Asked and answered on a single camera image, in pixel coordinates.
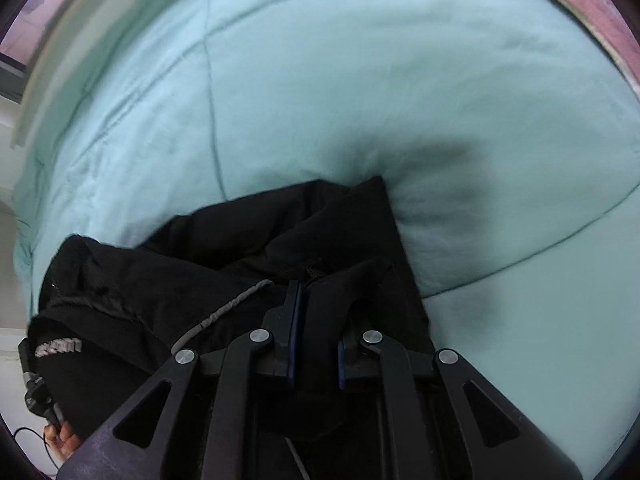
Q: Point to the person's left hand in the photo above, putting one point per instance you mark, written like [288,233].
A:
[67,445]

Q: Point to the black hooded jacket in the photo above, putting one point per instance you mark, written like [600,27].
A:
[225,240]

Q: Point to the dark framed window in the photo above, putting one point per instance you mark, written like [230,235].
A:
[30,15]

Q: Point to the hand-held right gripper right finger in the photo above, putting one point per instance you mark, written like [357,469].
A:
[342,366]

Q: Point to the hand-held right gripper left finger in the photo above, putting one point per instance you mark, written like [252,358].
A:
[294,340]

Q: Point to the teal quilt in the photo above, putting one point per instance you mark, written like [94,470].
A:
[350,110]

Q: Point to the beige window sill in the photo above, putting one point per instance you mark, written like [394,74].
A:
[35,110]

